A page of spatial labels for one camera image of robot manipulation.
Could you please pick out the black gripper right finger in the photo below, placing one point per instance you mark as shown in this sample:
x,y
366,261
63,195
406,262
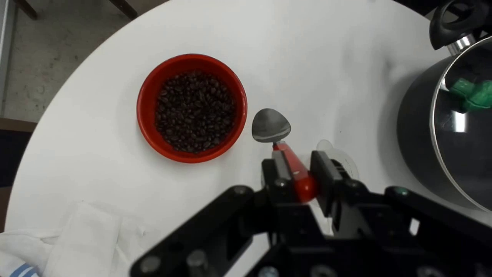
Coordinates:
x,y
332,190

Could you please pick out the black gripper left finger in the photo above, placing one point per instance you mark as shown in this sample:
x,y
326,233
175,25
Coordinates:
x,y
204,232

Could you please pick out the red bowl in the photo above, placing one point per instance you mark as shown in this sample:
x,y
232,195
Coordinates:
x,y
146,113

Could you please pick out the black cooking pot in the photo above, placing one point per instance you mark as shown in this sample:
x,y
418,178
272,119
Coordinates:
x,y
415,133

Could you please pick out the dark beans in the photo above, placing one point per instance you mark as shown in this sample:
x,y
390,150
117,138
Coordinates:
x,y
194,113

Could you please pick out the white cloth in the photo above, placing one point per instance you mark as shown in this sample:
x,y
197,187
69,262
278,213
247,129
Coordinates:
x,y
81,241

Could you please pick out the glass pot lid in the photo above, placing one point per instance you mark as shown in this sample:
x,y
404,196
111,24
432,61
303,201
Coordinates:
x,y
470,149

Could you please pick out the green toy object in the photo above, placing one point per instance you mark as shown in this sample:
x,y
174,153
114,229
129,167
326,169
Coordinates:
x,y
476,95

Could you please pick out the black flat panel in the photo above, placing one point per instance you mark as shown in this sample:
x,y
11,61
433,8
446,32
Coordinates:
x,y
12,159

